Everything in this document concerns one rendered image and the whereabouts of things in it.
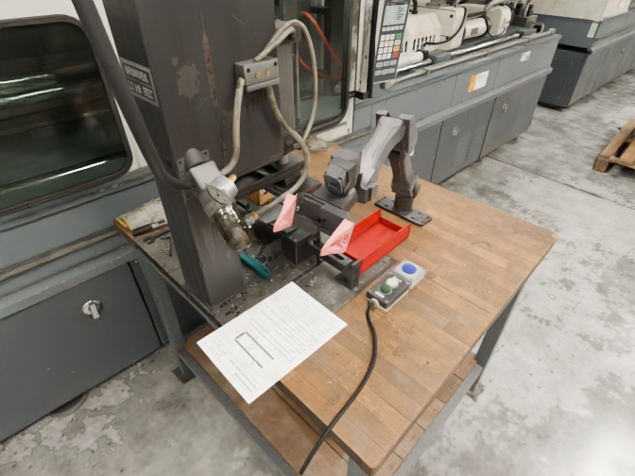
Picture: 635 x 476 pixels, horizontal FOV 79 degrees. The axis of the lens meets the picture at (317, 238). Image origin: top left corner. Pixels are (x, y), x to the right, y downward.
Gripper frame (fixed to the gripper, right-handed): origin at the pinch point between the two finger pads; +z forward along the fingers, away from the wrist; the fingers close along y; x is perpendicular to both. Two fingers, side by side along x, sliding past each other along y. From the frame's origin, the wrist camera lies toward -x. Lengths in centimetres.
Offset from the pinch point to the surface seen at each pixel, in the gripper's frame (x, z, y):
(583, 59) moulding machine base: 10, -494, 75
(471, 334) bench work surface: 25, -27, 38
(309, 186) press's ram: 9.9, -31.8, -13.9
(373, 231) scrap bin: 29, -53, 2
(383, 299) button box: 26.7, -24.3, 15.9
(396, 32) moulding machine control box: -13, -147, -37
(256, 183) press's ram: 8.6, -21.1, -23.3
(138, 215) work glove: 43, -22, -68
